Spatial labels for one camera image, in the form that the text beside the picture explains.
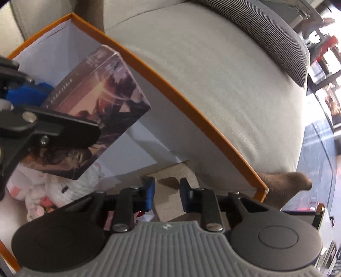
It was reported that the small cardboard box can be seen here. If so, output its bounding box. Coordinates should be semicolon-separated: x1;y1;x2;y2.
146;160;199;223

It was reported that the marble top coffee table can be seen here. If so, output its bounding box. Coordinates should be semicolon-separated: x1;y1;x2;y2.
281;202;341;277

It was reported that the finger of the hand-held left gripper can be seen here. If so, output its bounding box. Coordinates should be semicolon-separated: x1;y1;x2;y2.
0;106;101;201
0;57;55;106

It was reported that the beige fabric sofa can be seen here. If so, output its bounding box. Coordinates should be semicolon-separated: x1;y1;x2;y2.
11;0;311;192

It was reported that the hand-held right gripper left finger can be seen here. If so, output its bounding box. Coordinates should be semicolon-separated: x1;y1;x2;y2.
87;177;155;232

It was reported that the orange cardboard storage box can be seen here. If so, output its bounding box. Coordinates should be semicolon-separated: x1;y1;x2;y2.
0;12;268;272

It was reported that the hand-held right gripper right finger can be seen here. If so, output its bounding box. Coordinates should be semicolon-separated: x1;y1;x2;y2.
179;178;251;232

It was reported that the purple printed card box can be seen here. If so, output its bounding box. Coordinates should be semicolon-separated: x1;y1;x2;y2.
20;45;152;181

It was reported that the crochet bunny with flower bouquet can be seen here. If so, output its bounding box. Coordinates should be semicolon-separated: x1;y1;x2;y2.
25;160;104;221

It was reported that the striped grey cushion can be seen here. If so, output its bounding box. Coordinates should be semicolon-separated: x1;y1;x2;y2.
196;0;311;87

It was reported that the person's right foot brown sock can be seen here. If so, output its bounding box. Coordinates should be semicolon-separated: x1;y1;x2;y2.
257;172;313;211

